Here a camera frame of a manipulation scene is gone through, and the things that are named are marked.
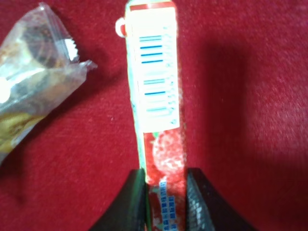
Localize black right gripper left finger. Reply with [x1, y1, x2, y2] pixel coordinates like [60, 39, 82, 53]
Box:
[90, 169, 146, 231]

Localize clear snack packet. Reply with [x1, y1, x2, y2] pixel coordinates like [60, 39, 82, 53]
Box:
[0, 2, 96, 160]

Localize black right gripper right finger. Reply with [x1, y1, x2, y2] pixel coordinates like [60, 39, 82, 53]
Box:
[186, 168, 256, 231]

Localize red velvet table cloth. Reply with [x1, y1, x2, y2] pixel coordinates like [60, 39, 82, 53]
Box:
[0, 0, 308, 231]

